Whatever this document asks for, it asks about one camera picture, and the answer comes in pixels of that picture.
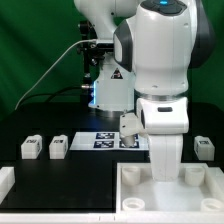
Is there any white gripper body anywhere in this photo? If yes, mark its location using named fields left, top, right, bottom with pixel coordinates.
left=136, top=97, right=189, bottom=182

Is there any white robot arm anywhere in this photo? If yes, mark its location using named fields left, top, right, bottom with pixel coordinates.
left=74, top=0, right=214, bottom=181

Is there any white square table top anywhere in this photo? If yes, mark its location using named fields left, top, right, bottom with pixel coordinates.
left=116, top=163, right=224, bottom=213

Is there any white sheet with AprilTags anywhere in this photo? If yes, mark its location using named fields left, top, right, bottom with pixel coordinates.
left=70, top=132, right=148, bottom=151

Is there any black cable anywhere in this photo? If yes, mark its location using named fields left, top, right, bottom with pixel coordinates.
left=18, top=85, right=84, bottom=107

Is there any white cable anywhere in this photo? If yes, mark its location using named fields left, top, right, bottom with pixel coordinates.
left=14, top=39, right=98, bottom=110

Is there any white L-shaped obstacle wall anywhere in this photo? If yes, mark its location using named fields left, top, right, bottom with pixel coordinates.
left=0, top=166, right=224, bottom=224

